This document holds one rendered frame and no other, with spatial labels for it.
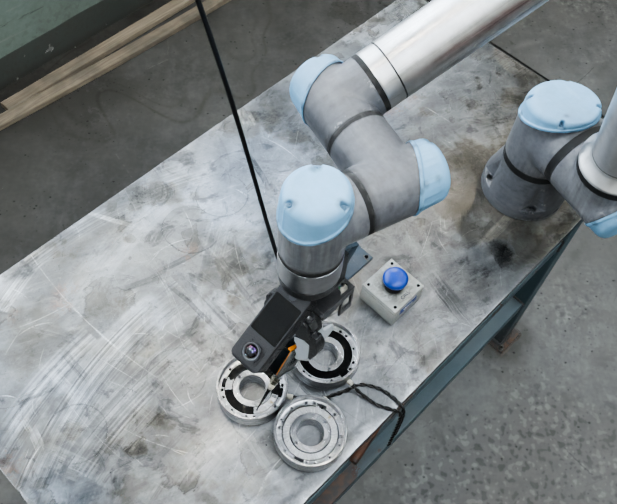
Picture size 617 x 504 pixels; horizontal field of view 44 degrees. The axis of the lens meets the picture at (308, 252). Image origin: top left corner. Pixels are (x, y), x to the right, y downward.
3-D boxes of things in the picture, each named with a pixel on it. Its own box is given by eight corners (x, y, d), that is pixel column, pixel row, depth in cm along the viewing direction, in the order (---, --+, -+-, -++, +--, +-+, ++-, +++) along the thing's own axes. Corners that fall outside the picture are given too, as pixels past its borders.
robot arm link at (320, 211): (377, 201, 74) (300, 235, 71) (364, 259, 83) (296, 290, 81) (337, 145, 77) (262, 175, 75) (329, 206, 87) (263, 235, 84)
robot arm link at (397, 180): (406, 99, 83) (319, 133, 80) (464, 171, 79) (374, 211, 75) (395, 144, 90) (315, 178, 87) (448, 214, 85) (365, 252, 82)
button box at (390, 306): (391, 326, 121) (396, 312, 117) (359, 297, 123) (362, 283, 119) (424, 295, 124) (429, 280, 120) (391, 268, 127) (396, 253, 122)
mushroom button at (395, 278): (392, 306, 120) (397, 291, 116) (374, 290, 121) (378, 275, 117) (409, 291, 122) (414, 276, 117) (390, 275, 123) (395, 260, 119)
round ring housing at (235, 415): (210, 421, 111) (208, 412, 108) (225, 357, 117) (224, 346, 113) (280, 434, 111) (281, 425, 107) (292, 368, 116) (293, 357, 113)
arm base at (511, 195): (513, 140, 143) (529, 104, 134) (580, 188, 137) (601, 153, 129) (464, 185, 136) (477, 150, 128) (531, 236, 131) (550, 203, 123)
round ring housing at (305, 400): (329, 486, 107) (331, 478, 104) (261, 457, 109) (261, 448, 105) (355, 420, 112) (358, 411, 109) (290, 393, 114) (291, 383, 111)
